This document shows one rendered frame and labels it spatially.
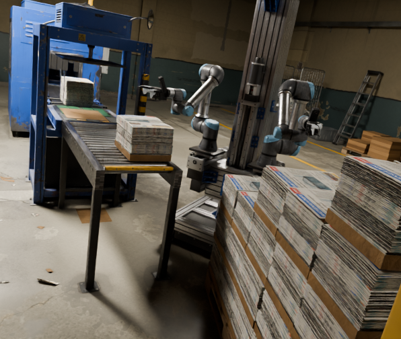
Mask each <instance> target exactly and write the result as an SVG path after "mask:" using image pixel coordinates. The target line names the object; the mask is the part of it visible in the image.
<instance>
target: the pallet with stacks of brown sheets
mask: <svg viewBox="0 0 401 339"><path fill-rule="evenodd" d="M348 139H349V140H348V143H347V146H346V147H342V151H341V153H343V154H345V155H348V156H354V155H351V154H349V152H350V151H351V153H358V154H361V157H367V158H372V159H380V160H385V161H391V162H394V160H395V161H399V162H400V163H401V139H399V138H394V137H392V136H389V135H385V134H382V133H378V132H375V131H368V130H364V131H363V134H362V137H361V139H350V138H348Z"/></svg>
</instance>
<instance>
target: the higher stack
mask: <svg viewBox="0 0 401 339"><path fill-rule="evenodd" d="M396 162H398V163H396ZM338 185H339V186H337V187H336V189H337V190H335V191H336V192H335V195H334V198H333V200H332V201H333V202H332V206H330V207H329V209H330V210H331V211H332V212H333V213H335V214H336V215H337V216H339V217H340V218H341V219H342V220H343V221H344V222H345V223H347V224H348V225H349V226H351V227H352V228H353V229H354V230H355V231H356V232H357V233H359V234H360V235H362V236H363V237H364V238H365V239H366V240H367V241H369V242H370V243H371V244H373V245H374V246H375V247H376V248H377V249H379V250H380V251H381V252H383V253H384V254H385V255H395V256H401V163H400V162H399V161H395V160H394V162H391V161H385V160H380V159H372V158H367V157H355V156H345V158H344V161H343V165H342V169H340V177H339V181H338ZM323 227H324V229H323V230H322V231H323V232H322V235H321V236H320V237H321V239H319V242H318V246H317V250H316V252H315V254H316V261H315V263H314V267H313V269H312V274H313V275H314V276H315V277H316V278H317V280H318V281H319V283H320V284H321V285H322V286H323V288H324V289H325V290H326V292H327V293H328V294H329V295H330V297H331V298H332V300H333V301H334V302H335V303H336V304H337V306H338V307H339V308H340V310H341V311H342V312H343V313H344V314H345V316H346V317H347V318H348V320H349V321H350V322H351V323H352V325H353V326H354V327H355V328H356V329H357V333H358V331H366V332H383V331H384V328H385V326H386V323H387V320H388V318H389V315H390V312H391V310H392V306H393V304H394V301H395V299H396V295H397V294H398V290H399V288H400V285H401V271H399V270H380V269H379V268H378V267H377V266H376V265H375V264H373V263H372V262H371V261H370V260H369V259H368V258H366V257H365V256H364V255H363V254H362V253H361V252H360V251H359V250H358V249H357V248H356V247H354V246H353V245H352V244H351V243H350V242H349V241H347V240H346V239H345V238H344V237H343V236H342V235H341V234H340V233H339V232H337V230H335V229H334V228H333V227H332V226H331V225H329V224H324V225H323ZM304 292H305V293H304V295H303V296H304V299H302V302H303V303H302V306H301V309H300V311H298V314H297V315H296V319H295V323H294V325H295V327H294V329H295V331H296V332H297V334H298V336H299V337H300V338H301V339H350V338H349V337H348V336H347V335H346V333H345V332H344V330H343V329H342V328H341V327H340V325H339V324H338V322H337V321H336V320H335V319H334V317H333V316H332V314H331V313H330V312H329V310H328V309H327V308H326V306H325V305H324V304H323V303H322V301H321V300H320V298H319V297H318V296H317V294H316V293H315V291H314V290H313V289H312V288H311V286H310V285H309V284H307V285H306V286H305V288H304Z"/></svg>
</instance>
